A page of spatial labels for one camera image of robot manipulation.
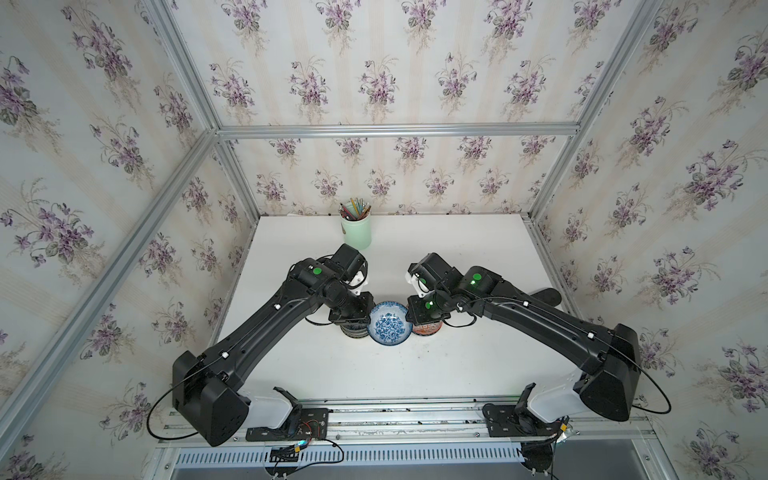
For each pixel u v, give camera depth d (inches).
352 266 23.8
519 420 25.6
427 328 34.3
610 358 16.2
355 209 41.3
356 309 25.3
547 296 36.6
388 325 30.1
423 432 28.6
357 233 41.1
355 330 32.2
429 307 24.7
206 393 14.8
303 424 28.5
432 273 22.5
